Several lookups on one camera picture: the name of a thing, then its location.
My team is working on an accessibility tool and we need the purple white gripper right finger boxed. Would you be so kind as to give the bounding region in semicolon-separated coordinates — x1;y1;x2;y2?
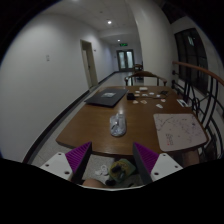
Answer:
133;143;182;185

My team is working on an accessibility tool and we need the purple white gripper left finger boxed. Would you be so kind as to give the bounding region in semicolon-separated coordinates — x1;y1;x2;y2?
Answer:
41;142;92;181

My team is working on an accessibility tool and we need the small black box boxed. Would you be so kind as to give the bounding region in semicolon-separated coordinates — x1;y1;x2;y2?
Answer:
127;93;135;100

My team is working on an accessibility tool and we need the black closed laptop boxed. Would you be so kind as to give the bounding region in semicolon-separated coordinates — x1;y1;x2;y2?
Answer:
85;88;127;107

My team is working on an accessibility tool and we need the white card on table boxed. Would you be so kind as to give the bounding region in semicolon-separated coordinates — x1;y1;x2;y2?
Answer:
139;87;148;91

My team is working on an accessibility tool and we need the wooden armchair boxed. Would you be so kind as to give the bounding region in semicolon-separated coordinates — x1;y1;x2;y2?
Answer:
124;71;167;86

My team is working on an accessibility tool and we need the glass double door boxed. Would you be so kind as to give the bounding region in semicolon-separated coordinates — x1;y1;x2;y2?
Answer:
117;49;134;72

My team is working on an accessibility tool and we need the wooden stair handrail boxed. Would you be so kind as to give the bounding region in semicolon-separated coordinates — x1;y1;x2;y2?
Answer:
172;61;224;87

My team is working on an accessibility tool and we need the beige side door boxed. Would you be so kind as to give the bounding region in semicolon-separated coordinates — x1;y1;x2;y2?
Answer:
80;40;98;88

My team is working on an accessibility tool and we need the dark framed window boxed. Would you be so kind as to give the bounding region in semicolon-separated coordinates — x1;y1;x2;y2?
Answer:
175;28;208;93

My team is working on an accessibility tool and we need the green exit sign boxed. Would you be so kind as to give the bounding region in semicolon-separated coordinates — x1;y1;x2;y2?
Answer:
120;43;128;47

